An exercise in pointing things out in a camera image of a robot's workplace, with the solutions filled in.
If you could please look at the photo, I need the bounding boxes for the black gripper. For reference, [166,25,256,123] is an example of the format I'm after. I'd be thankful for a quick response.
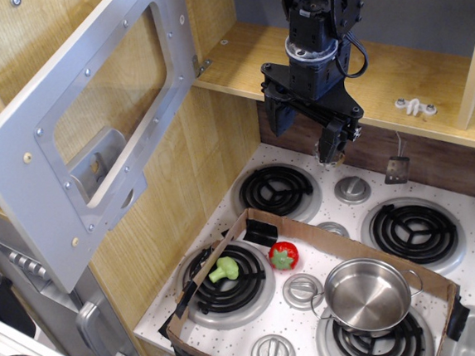
[261,49,363,154]

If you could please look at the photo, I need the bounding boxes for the silver toy microwave door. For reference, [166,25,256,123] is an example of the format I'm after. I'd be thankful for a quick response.
[0,0,196,292]

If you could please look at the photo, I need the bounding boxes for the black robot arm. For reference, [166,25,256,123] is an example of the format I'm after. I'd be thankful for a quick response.
[261,0,369,165]

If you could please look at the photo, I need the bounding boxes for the hanging metal strainer spoon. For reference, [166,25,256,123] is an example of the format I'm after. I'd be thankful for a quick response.
[313,141,345,168]

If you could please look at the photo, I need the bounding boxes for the back left black burner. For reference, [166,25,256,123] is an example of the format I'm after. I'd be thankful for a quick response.
[230,163,322,223]

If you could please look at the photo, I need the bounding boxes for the back silver stove knob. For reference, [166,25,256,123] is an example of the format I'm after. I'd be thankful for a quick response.
[334,176,371,205]

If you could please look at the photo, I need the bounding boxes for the silver stove knob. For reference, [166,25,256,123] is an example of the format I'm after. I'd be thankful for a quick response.
[282,273,324,311]
[334,176,371,205]
[250,334,296,356]

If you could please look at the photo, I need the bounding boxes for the hanging metal spatula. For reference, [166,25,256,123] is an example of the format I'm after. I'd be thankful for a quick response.
[384,132,410,185]

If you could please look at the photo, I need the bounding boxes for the middle small silver knob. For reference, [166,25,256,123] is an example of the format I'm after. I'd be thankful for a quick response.
[317,222,350,238]

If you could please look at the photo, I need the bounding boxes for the white plastic door latch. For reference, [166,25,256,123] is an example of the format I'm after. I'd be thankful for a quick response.
[394,98,438,117]

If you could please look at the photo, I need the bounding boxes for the metal door hinge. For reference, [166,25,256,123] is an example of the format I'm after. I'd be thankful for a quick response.
[191,55,212,78]

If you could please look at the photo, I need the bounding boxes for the red toy strawberry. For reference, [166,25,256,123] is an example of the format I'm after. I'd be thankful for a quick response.
[269,241,299,271]

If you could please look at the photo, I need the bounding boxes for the back right black burner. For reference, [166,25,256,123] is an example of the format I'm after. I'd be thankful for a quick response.
[359,197,468,275]

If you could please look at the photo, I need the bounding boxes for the green toy broccoli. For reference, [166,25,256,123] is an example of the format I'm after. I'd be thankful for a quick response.
[209,256,240,283]

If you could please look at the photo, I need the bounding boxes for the centre silver stove knob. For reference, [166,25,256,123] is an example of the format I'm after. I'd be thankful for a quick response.
[282,273,324,311]

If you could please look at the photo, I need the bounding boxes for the stainless steel pot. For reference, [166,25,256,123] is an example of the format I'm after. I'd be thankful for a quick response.
[310,257,424,338]

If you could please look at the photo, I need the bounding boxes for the front silver stove knob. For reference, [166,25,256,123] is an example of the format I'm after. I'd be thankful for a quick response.
[250,334,296,356]

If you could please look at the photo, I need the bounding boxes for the front right black burner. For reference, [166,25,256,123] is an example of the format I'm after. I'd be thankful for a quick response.
[315,309,435,356]

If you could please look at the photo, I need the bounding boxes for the grey ice dispenser panel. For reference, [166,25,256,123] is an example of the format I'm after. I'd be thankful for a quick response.
[0,242,82,313]

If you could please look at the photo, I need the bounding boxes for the black device at left edge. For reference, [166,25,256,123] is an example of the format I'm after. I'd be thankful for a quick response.
[0,274,36,338]

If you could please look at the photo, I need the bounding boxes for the grey wall phone holder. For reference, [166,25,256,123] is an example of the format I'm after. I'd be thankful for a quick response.
[63,124,152,234]

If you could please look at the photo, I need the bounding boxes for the brown cardboard frame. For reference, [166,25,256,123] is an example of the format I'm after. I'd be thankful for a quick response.
[153,209,463,356]

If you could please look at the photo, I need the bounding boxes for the lower grey fridge handle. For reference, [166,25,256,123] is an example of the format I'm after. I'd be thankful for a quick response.
[75,301,127,356]

